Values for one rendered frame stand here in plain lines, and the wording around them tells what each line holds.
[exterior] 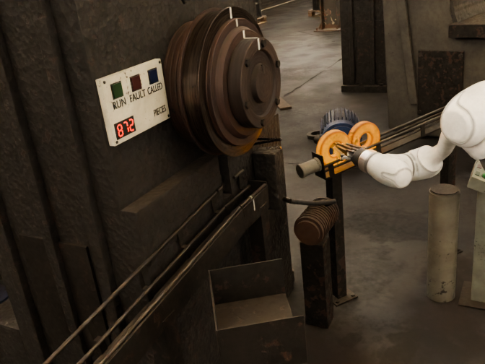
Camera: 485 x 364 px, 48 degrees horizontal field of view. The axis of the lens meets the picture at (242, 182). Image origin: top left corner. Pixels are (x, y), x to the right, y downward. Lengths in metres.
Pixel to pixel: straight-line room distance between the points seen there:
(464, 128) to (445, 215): 0.97
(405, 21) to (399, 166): 2.50
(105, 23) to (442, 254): 1.64
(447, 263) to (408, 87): 2.21
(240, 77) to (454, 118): 0.60
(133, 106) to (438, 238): 1.42
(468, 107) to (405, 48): 2.97
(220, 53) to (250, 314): 0.75
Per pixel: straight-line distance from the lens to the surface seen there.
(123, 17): 1.56
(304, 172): 2.18
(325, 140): 2.21
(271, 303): 1.53
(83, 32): 1.45
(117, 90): 1.49
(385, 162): 1.98
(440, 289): 2.54
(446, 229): 2.39
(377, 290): 2.63
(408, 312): 2.51
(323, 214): 2.17
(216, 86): 1.61
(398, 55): 4.45
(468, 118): 1.43
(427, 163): 2.05
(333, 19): 10.68
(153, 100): 1.62
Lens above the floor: 1.49
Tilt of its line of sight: 23 degrees down
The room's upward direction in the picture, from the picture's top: 7 degrees counter-clockwise
